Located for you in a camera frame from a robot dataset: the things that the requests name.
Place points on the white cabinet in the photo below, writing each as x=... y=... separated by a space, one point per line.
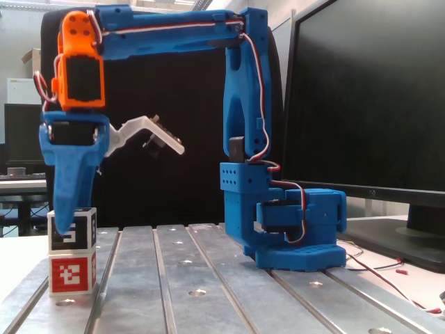
x=21 y=90

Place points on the black cube with white marker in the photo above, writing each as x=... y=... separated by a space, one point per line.
x=83 y=238

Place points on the brown cardboard box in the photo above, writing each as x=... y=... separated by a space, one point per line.
x=33 y=62

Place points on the small grey round object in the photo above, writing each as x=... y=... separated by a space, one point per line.
x=16 y=171

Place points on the black Dell monitor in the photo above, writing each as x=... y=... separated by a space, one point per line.
x=382 y=87

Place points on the blue and orange robot arm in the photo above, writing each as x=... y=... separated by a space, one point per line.
x=174 y=35

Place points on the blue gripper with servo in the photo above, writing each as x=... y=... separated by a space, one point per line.
x=71 y=154

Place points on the aluminium slotted base plate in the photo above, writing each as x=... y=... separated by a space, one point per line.
x=243 y=306

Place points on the wrist camera on white mount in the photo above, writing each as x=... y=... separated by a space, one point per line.
x=139 y=123

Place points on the black background monitor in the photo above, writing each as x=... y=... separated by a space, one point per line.
x=21 y=132

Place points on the red cube with white marker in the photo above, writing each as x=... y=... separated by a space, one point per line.
x=71 y=275

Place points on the black keyboard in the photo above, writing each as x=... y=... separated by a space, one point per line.
x=21 y=176

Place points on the white background desk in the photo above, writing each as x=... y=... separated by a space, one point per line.
x=21 y=186

